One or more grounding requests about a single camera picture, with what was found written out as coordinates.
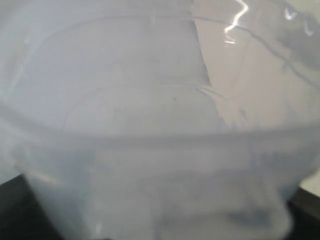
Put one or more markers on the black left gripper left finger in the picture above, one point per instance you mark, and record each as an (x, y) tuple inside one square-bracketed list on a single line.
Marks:
[(21, 217)]

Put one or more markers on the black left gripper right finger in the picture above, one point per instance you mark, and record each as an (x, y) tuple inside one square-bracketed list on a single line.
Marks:
[(305, 211)]

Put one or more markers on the clear plastic measuring cup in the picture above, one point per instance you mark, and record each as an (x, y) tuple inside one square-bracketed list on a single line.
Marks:
[(161, 119)]

